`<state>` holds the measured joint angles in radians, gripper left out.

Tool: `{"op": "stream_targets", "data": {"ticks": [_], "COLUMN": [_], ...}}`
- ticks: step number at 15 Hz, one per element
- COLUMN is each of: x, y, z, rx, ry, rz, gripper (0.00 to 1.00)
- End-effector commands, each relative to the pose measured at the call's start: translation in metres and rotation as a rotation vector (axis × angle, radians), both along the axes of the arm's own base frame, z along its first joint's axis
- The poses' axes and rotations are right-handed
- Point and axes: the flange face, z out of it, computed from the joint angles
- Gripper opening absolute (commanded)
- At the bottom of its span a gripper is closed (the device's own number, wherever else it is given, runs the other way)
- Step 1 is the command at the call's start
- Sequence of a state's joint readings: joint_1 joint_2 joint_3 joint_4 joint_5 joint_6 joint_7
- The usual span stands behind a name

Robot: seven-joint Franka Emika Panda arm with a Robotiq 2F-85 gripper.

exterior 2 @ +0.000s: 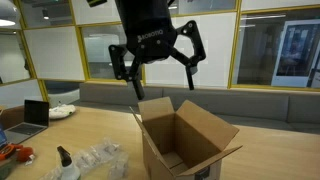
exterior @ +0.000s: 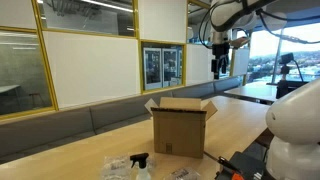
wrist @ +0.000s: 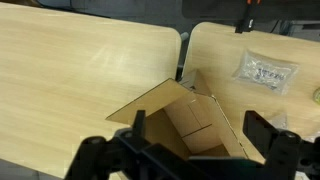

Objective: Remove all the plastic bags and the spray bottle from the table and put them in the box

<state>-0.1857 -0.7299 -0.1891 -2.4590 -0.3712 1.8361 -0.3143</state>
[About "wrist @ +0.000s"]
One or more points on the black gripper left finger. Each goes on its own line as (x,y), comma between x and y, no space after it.
(138,127)

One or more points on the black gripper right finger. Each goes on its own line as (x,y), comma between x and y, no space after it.
(259,132)

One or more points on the small clear plastic bag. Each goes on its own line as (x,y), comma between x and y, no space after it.
(275,74)

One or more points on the brown cardboard box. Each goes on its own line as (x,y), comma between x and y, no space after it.
(185,117)

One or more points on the black orange clamp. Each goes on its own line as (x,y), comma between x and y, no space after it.
(247,22)

